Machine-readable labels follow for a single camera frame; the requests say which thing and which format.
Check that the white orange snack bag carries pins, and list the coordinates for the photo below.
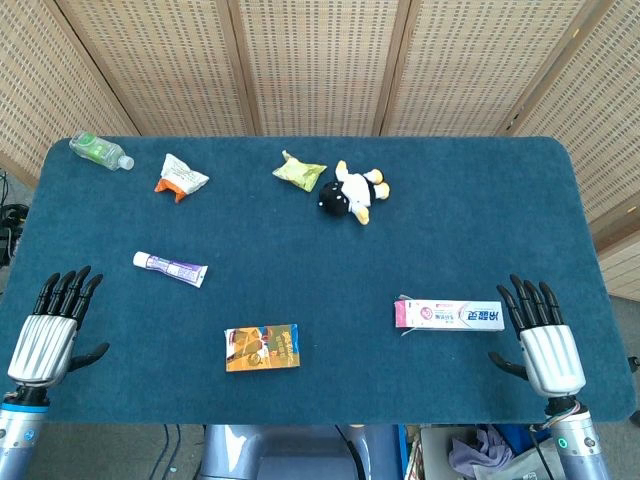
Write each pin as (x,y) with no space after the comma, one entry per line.
(180,176)

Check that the grey-blue robot torso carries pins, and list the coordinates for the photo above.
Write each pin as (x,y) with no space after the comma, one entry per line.
(280,452)

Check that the purple white toothpaste tube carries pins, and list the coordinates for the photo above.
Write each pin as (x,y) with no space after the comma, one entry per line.
(172,269)

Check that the black white plush toy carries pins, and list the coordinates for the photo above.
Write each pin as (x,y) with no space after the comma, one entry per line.
(352,192)

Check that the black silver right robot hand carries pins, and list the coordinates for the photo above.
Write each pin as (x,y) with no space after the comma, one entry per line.
(552,357)

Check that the clear bottle with green label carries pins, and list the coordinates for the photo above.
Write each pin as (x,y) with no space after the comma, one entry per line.
(97,150)

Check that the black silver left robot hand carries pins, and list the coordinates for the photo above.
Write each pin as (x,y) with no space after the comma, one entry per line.
(42,345)

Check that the orange snack packet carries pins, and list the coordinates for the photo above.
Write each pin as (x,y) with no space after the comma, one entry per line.
(262,347)

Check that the purple cloth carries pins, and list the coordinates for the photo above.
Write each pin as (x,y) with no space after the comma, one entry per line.
(477,450)

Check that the yellow-green snack bag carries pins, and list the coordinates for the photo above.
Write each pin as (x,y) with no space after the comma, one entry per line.
(299,172)

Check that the blue table mat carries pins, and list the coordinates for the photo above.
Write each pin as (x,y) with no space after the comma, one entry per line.
(320,260)

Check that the wooden rattan folding screen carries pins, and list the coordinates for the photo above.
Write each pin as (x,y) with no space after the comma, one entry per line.
(320,65)

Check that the white pink toothpaste box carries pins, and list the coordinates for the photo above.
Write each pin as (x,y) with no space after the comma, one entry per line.
(450,315)

